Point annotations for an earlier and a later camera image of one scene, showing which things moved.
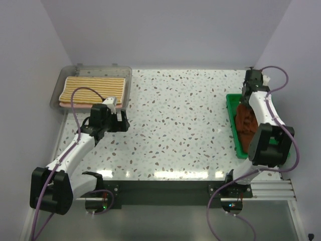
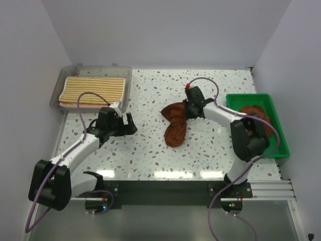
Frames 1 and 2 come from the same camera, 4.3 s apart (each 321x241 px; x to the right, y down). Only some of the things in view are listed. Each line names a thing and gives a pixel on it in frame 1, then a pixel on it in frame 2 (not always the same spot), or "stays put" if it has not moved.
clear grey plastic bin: x=105 y=71 stays put
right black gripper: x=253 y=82 to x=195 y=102
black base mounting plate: x=117 y=193 stays put
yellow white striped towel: x=106 y=87 stays put
